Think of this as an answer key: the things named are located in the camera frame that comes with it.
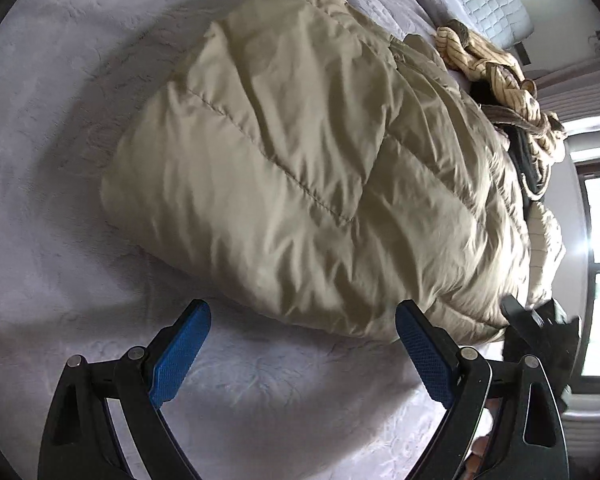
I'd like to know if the beige quilted comforter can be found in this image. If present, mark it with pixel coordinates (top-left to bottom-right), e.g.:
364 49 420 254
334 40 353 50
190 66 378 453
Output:
100 0 530 344

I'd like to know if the white puffer jacket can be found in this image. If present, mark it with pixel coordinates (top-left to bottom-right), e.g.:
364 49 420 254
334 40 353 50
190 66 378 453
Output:
527 202 566 307

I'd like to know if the black garment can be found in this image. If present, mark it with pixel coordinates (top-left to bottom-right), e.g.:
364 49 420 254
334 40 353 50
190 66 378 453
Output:
469 80 552 202

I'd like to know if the lavender bedspread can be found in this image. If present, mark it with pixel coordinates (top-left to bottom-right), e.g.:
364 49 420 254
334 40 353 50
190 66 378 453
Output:
0 0 440 479

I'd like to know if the grey quilted headboard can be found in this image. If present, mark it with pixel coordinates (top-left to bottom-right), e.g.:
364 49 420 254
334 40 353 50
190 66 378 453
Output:
456 0 534 50

